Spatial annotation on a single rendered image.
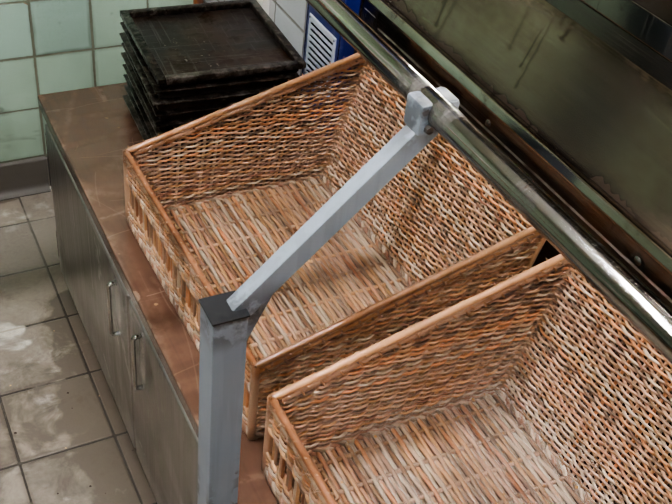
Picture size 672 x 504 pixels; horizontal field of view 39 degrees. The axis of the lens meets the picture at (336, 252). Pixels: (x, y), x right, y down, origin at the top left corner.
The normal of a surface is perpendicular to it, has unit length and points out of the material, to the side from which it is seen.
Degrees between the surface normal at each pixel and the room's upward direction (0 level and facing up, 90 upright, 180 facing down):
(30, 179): 90
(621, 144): 70
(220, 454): 90
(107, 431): 0
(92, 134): 0
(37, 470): 0
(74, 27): 90
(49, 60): 90
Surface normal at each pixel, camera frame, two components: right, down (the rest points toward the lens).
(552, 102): -0.80, -0.06
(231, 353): 0.45, 0.60
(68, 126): 0.10, -0.77
